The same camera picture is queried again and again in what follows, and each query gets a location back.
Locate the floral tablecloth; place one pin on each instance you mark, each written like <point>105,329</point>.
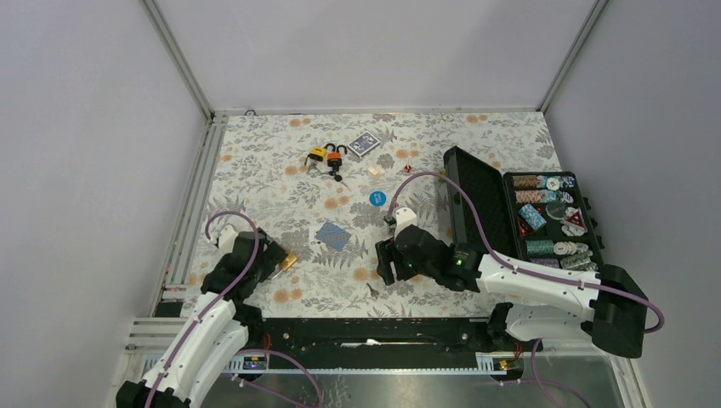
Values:
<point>260,178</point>

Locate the black poker chip case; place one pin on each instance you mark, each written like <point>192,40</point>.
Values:
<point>540,217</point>

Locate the translucent small cube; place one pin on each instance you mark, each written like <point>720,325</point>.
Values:
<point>375,172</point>

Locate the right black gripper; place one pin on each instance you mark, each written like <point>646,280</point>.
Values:
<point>387,252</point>

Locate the blue playing card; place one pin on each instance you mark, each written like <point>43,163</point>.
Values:
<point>333,236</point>

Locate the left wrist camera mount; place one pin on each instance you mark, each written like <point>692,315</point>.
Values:
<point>226,240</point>

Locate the orange padlock with key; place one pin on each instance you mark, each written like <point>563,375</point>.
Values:
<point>334,159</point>

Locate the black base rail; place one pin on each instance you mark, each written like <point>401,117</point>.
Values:
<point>383,343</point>

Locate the brass padlock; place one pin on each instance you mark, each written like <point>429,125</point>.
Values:
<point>286,263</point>

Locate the small padlock key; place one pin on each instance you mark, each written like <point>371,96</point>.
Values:
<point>373,292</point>

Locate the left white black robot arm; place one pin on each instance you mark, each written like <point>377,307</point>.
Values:
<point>220,324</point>

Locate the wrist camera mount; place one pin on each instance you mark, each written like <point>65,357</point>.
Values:
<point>403,217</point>
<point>226,240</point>

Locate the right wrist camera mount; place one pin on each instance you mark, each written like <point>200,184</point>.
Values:
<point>403,217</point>

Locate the blue playing card deck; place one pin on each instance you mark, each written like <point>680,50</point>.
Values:
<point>362,145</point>

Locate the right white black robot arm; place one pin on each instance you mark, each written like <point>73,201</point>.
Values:
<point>606,308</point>

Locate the blue round poker chip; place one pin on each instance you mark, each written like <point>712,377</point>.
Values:
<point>377,198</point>

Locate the yellow padlock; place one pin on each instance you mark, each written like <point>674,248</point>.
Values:
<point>315,156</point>

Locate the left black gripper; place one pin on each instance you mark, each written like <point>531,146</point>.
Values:
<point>273,255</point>

